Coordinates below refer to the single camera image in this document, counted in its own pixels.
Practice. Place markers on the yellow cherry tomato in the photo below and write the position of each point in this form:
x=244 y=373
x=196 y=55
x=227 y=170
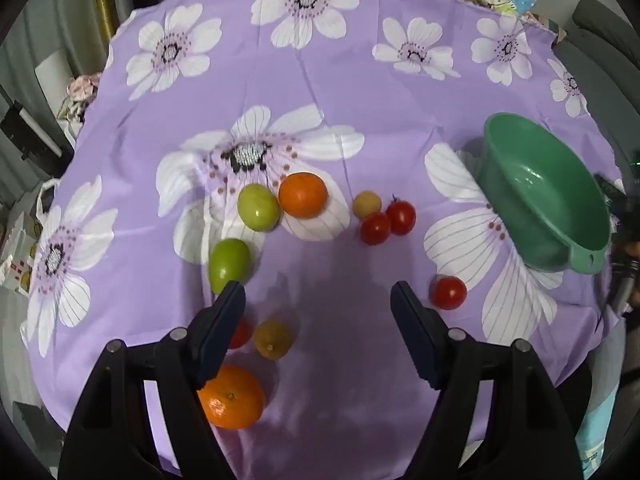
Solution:
x=273 y=339
x=365 y=204

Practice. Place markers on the grey sofa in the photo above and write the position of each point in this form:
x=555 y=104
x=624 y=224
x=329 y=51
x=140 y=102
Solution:
x=602 y=51

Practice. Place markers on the red cherry tomato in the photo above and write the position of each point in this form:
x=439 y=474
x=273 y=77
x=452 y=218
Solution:
x=375 y=229
x=448 y=293
x=242 y=334

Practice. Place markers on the green plastic bowl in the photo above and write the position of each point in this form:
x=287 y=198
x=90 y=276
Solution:
x=546 y=197

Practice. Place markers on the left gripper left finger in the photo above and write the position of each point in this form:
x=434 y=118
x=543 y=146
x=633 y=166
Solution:
x=214 y=329

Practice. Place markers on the orange mandarin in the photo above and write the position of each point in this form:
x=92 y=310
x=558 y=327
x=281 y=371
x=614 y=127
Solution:
x=233 y=399
x=303 y=195

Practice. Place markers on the red cherry tomato stemmed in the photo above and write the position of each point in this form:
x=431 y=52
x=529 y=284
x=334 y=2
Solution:
x=402 y=217

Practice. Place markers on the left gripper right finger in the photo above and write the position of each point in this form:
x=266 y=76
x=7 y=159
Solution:
x=423 y=331

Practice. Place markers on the purple floral tablecloth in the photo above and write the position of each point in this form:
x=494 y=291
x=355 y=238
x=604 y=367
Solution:
x=203 y=97

